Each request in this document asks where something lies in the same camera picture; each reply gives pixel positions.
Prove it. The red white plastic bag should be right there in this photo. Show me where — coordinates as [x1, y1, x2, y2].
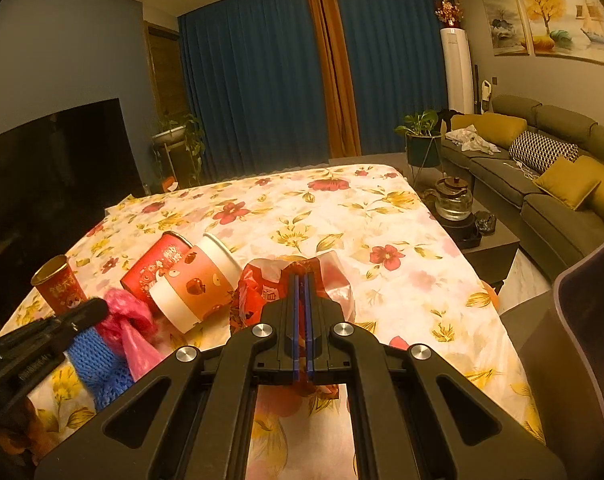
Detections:
[229, 250, 356, 335]

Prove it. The white red apple cup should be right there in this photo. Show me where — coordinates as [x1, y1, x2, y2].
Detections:
[150, 233, 242, 334]

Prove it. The small red gold cup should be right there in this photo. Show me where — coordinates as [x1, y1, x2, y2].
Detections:
[30, 255, 87, 315]

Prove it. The blue foam net sleeve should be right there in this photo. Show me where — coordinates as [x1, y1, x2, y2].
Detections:
[66, 328, 134, 412]

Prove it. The pink plastic bag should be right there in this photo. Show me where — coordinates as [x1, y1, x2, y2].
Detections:
[96, 288, 163, 382]

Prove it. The red paper cup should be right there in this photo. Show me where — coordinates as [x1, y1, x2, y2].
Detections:
[119, 231, 192, 314]

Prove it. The dark plastic trash bin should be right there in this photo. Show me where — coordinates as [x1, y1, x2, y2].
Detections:
[520, 244, 604, 472]

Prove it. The glass teapot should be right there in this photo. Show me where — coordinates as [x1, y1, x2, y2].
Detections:
[435, 177, 473, 221]

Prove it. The black television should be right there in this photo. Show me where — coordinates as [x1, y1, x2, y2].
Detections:
[0, 99, 143, 323]

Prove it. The dark coffee table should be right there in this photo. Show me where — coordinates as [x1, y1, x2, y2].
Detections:
[423, 188, 520, 292]

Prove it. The orange curtain strip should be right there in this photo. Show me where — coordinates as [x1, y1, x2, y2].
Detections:
[307, 0, 361, 158]

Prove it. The potted green plant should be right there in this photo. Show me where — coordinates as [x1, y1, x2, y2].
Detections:
[394, 110, 441, 168]

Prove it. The plant on wooden stand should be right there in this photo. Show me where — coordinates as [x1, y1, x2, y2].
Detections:
[151, 114, 205, 191]

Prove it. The white cloth on sofa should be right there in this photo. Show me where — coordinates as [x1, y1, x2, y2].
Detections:
[445, 125, 500, 155]

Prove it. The blue curtain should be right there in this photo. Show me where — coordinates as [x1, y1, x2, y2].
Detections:
[178, 0, 447, 180]

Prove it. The yellow cushion far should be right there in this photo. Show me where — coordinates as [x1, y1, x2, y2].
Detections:
[451, 113, 528, 150]

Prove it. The patterned cushion far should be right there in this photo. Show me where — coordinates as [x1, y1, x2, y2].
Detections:
[509, 130, 580, 174]

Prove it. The white standing air conditioner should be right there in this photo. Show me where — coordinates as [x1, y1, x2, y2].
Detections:
[439, 27, 473, 114]

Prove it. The grey sectional sofa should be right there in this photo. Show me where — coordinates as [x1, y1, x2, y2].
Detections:
[439, 96, 604, 278]

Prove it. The yellow cushion front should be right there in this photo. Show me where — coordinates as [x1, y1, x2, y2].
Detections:
[533, 157, 599, 210]

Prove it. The wooden door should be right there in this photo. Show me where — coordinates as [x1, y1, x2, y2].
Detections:
[144, 22, 189, 120]

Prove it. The red flower decoration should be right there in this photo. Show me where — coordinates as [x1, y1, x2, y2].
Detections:
[435, 0, 464, 28]

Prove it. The left landscape painting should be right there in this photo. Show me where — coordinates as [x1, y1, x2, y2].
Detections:
[482, 0, 528, 56]

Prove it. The tree and ship painting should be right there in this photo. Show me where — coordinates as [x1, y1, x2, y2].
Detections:
[522, 0, 604, 65]

